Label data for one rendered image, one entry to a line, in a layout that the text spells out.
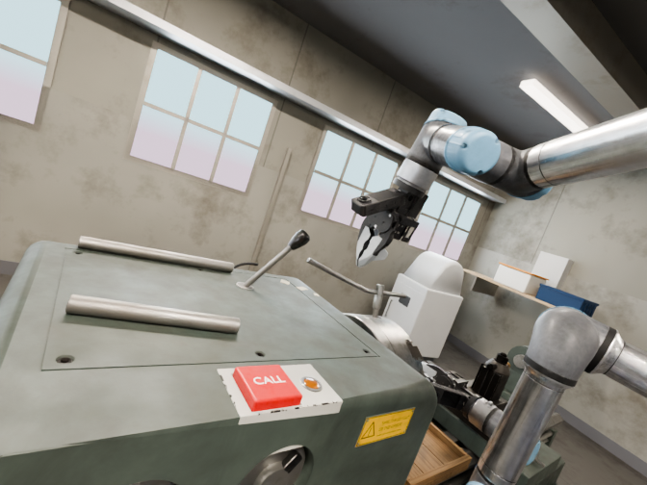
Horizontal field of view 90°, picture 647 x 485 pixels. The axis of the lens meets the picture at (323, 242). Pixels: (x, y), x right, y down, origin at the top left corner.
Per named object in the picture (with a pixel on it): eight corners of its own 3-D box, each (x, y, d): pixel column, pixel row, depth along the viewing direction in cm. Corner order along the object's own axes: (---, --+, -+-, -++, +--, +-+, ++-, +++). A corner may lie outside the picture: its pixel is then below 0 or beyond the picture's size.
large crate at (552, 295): (592, 319, 356) (599, 304, 354) (578, 315, 339) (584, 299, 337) (548, 301, 397) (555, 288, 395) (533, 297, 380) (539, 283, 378)
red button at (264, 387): (249, 420, 32) (255, 401, 32) (229, 381, 37) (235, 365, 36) (298, 411, 36) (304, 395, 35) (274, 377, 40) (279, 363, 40)
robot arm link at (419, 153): (448, 106, 59) (427, 105, 66) (415, 162, 62) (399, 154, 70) (479, 126, 61) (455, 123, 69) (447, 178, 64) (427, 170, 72)
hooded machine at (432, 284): (401, 360, 383) (443, 258, 368) (372, 335, 434) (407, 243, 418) (438, 362, 418) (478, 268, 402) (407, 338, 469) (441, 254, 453)
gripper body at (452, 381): (443, 390, 102) (478, 417, 92) (427, 393, 96) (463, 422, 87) (452, 368, 101) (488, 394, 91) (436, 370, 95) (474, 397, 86)
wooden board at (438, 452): (405, 499, 78) (411, 485, 77) (323, 398, 106) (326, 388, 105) (467, 469, 96) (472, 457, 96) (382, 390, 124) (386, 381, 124)
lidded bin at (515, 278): (541, 298, 406) (550, 279, 403) (525, 293, 387) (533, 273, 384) (506, 284, 447) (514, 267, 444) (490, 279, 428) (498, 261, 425)
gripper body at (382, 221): (406, 245, 73) (436, 198, 69) (381, 239, 67) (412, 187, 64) (386, 230, 78) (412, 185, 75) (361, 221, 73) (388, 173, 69)
